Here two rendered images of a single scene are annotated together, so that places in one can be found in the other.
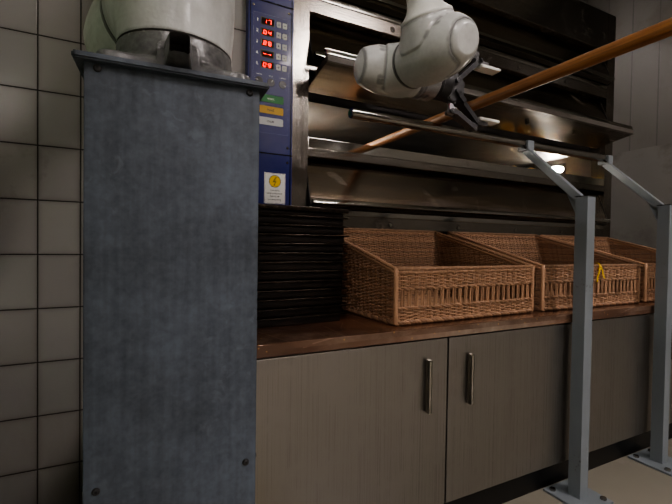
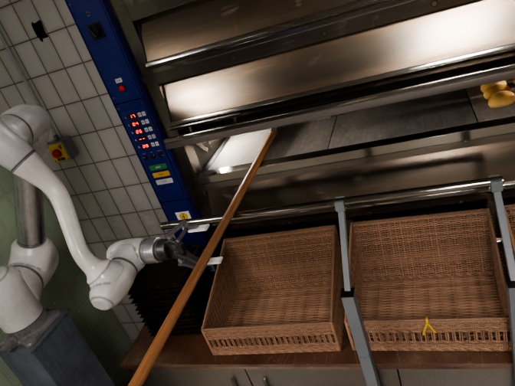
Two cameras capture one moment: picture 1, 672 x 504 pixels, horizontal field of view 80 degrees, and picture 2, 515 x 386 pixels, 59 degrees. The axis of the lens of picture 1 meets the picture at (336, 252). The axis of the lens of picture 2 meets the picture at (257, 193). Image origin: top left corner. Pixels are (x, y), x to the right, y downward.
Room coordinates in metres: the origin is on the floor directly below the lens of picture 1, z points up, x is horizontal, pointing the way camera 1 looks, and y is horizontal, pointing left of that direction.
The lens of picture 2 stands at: (0.40, -1.56, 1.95)
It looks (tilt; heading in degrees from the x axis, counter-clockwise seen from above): 26 degrees down; 50
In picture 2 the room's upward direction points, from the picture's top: 19 degrees counter-clockwise
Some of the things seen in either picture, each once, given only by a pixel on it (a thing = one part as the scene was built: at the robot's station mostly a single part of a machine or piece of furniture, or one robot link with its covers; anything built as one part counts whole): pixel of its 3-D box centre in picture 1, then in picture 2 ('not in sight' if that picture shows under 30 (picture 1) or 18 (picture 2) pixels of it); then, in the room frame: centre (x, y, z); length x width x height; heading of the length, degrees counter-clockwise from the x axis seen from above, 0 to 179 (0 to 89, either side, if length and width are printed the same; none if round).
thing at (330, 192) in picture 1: (486, 197); (405, 177); (1.88, -0.69, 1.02); 1.79 x 0.11 x 0.19; 117
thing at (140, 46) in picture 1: (176, 72); (23, 327); (0.57, 0.23, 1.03); 0.22 x 0.18 x 0.06; 23
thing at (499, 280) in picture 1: (419, 266); (275, 288); (1.37, -0.29, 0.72); 0.56 x 0.49 x 0.28; 118
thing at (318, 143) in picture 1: (482, 167); (399, 143); (1.90, -0.68, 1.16); 1.80 x 0.06 x 0.04; 117
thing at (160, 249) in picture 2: (447, 86); (172, 248); (1.02, -0.27, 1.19); 0.09 x 0.07 x 0.08; 116
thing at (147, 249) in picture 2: (424, 80); (154, 250); (0.99, -0.21, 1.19); 0.09 x 0.06 x 0.09; 26
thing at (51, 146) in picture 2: not in sight; (62, 149); (1.17, 0.63, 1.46); 0.10 x 0.07 x 0.10; 117
